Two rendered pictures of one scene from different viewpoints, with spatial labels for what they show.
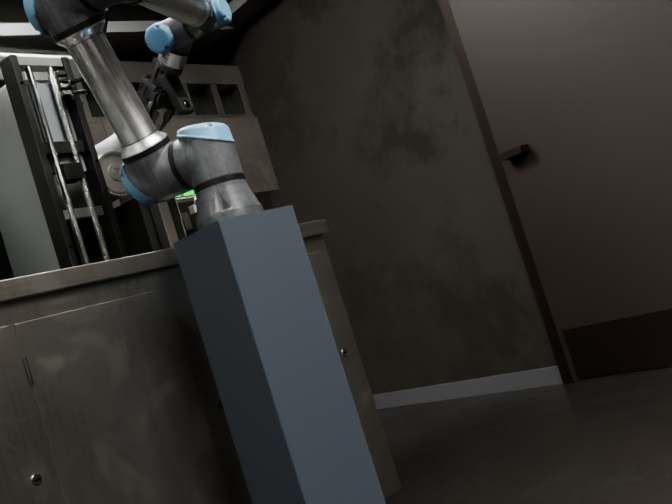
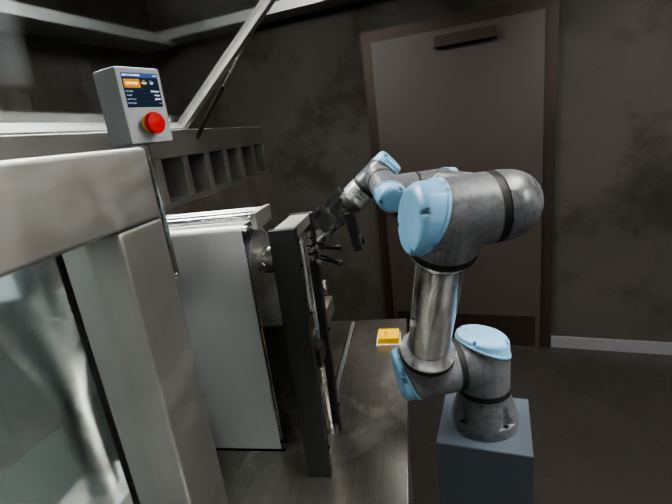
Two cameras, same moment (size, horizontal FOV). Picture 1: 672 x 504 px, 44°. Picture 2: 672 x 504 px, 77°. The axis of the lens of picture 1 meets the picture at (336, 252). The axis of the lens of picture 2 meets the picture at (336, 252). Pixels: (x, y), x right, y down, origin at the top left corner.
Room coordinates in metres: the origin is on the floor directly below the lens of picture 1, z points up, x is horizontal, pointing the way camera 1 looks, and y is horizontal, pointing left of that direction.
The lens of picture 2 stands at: (1.21, 0.85, 1.60)
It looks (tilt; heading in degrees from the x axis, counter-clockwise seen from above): 16 degrees down; 333
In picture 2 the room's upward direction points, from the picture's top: 7 degrees counter-clockwise
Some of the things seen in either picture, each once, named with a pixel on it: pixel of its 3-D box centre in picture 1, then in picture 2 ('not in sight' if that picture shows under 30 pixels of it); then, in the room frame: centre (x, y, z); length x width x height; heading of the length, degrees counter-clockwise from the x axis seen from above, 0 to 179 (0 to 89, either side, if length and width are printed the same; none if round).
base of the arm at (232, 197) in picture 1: (225, 202); (484, 401); (1.83, 0.20, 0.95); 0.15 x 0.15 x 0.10
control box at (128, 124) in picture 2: not in sight; (138, 107); (1.89, 0.79, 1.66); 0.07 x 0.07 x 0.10; 31
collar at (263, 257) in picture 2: not in sight; (273, 258); (2.10, 0.56, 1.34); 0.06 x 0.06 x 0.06; 52
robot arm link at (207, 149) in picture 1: (207, 153); (480, 358); (1.83, 0.21, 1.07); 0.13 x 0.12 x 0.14; 70
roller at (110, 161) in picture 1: (90, 186); not in sight; (2.29, 0.60, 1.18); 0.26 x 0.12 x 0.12; 52
